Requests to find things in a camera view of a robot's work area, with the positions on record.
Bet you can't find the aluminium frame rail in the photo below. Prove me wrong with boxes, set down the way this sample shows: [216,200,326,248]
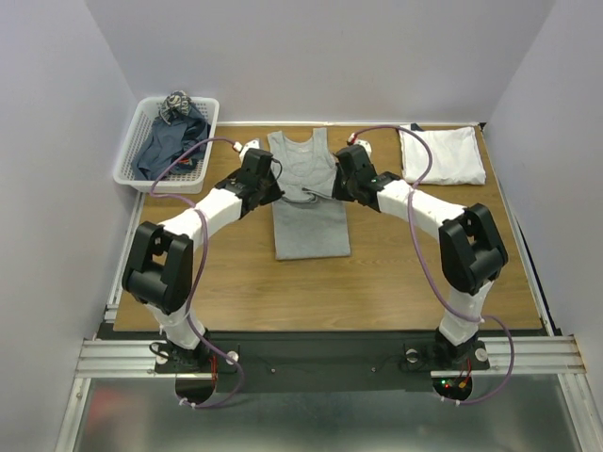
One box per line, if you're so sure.
[74,336,164,378]

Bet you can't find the grey tank top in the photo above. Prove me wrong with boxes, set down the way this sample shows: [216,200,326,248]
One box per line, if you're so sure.
[268,128,351,261]

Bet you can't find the patterned navy garment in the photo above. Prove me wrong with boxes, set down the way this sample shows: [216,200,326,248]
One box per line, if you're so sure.
[158,90,192,125]

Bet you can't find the white plastic laundry basket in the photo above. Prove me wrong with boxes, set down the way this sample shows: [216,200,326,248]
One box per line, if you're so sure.
[113,95,220,194]

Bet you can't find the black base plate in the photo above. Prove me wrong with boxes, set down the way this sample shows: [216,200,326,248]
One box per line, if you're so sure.
[96,329,557,395]

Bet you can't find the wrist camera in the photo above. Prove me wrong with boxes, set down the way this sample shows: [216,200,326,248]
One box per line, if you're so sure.
[347,134,372,156]
[236,137,261,154]

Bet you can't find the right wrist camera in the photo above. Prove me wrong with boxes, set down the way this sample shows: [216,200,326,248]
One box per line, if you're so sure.
[347,134,372,156]

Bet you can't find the dark navy tank top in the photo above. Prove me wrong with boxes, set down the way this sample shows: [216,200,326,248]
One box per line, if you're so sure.
[131,115,210,181]

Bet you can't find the folded white tank top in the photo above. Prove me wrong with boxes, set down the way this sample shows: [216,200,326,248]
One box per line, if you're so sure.
[399,123,486,186]

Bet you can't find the purple cable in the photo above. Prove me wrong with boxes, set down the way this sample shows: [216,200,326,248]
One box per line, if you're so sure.
[150,136,246,410]
[350,124,514,407]

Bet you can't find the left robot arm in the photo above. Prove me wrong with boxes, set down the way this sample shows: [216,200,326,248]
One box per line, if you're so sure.
[122,148,282,371]

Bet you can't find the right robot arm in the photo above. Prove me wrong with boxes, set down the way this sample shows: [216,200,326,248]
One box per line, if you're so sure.
[333,144,509,367]

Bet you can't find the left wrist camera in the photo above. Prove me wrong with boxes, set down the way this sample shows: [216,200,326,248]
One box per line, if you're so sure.
[236,137,261,154]

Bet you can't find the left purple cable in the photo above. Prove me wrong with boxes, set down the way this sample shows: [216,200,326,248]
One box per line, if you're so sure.
[150,136,246,410]

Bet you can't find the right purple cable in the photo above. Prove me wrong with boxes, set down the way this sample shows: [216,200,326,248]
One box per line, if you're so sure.
[350,124,514,407]

